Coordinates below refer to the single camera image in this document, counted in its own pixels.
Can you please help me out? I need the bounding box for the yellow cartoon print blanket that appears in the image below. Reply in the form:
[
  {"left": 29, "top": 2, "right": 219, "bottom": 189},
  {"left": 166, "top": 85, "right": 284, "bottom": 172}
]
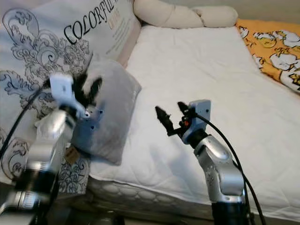
[{"left": 235, "top": 18, "right": 300, "bottom": 94}]

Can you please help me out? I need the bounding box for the grey pillow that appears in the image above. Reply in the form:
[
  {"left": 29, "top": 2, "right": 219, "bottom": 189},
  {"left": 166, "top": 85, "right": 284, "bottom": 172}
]
[{"left": 75, "top": 54, "right": 142, "bottom": 165}]

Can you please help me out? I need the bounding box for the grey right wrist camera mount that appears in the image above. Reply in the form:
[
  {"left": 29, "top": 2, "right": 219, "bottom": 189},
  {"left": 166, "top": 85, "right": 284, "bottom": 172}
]
[{"left": 187, "top": 99, "right": 212, "bottom": 141}]

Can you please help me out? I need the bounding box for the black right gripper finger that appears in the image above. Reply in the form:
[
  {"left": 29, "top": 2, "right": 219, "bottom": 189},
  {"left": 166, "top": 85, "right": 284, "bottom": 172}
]
[
  {"left": 155, "top": 107, "right": 175, "bottom": 136},
  {"left": 177, "top": 102, "right": 195, "bottom": 122}
]

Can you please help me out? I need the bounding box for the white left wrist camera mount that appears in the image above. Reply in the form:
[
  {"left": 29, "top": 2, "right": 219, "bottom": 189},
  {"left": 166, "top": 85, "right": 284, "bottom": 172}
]
[{"left": 49, "top": 73, "right": 105, "bottom": 151}]

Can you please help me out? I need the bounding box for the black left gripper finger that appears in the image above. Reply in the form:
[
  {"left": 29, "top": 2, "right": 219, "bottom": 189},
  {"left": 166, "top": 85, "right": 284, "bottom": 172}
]
[
  {"left": 75, "top": 73, "right": 87, "bottom": 101},
  {"left": 88, "top": 78, "right": 104, "bottom": 105}
]

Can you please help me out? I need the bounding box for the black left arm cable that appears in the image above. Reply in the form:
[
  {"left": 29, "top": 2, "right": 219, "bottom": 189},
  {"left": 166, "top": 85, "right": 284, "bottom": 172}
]
[{"left": 0, "top": 80, "right": 51, "bottom": 160}]

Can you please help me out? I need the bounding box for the beige knotted bolster pillow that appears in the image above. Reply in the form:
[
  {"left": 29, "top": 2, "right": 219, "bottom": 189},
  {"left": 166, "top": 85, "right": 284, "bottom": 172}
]
[{"left": 132, "top": 0, "right": 240, "bottom": 30}]

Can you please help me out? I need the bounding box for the white quilted mattress cover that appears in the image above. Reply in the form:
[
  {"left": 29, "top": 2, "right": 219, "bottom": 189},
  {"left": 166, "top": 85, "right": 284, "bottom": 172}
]
[{"left": 89, "top": 24, "right": 300, "bottom": 221}]

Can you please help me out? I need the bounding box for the white quilt with grey ornaments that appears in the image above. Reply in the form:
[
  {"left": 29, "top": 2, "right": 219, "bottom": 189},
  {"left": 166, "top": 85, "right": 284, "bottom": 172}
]
[{"left": 0, "top": 0, "right": 141, "bottom": 197}]

